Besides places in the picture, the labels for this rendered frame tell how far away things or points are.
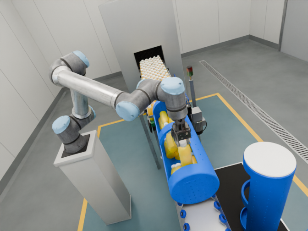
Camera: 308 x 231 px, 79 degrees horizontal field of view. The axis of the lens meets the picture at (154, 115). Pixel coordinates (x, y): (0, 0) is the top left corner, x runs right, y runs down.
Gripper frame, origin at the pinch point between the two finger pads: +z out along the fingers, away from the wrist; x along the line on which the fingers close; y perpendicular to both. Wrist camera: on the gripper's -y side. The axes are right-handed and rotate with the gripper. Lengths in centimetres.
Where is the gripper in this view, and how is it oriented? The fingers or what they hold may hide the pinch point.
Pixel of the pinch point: (182, 142)
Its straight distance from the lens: 99.4
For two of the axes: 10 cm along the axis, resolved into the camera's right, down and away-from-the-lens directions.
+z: 2.2, 7.9, 5.7
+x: 9.7, -2.5, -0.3
